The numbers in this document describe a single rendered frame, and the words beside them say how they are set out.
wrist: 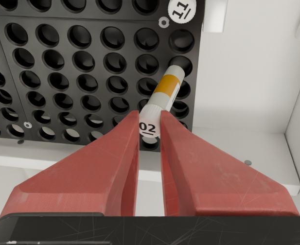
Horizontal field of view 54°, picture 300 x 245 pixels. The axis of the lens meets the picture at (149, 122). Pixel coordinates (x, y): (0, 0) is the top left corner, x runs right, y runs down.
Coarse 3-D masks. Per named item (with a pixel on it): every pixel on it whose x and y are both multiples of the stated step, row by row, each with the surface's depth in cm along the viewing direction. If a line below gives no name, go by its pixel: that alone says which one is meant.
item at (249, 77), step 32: (256, 0) 19; (288, 0) 19; (224, 32) 21; (256, 32) 20; (288, 32) 20; (224, 64) 22; (256, 64) 22; (288, 64) 21; (224, 96) 24; (256, 96) 23; (288, 96) 23; (192, 128) 26; (224, 128) 26; (256, 128) 25; (0, 160) 24; (32, 160) 23; (256, 160) 23; (288, 160) 23
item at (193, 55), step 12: (168, 0) 14; (180, 24) 14; (168, 36) 15; (192, 36) 15; (168, 48) 15; (180, 48) 16; (192, 48) 15; (168, 60) 16; (192, 60) 16; (192, 72) 16; (192, 84) 16; (180, 96) 17; (192, 96) 17; (192, 108) 17; (180, 120) 18; (192, 120) 18
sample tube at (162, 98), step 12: (168, 72) 15; (180, 72) 15; (168, 84) 14; (180, 84) 15; (156, 96) 14; (168, 96) 14; (144, 108) 13; (156, 108) 13; (168, 108) 14; (144, 120) 13; (156, 120) 12; (144, 132) 13; (156, 132) 13
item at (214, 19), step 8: (208, 0) 18; (216, 0) 18; (224, 0) 18; (208, 8) 19; (216, 8) 19; (224, 8) 19; (208, 16) 19; (216, 16) 19; (224, 16) 19; (208, 24) 19; (216, 24) 19; (224, 24) 19; (208, 32) 20; (216, 32) 20
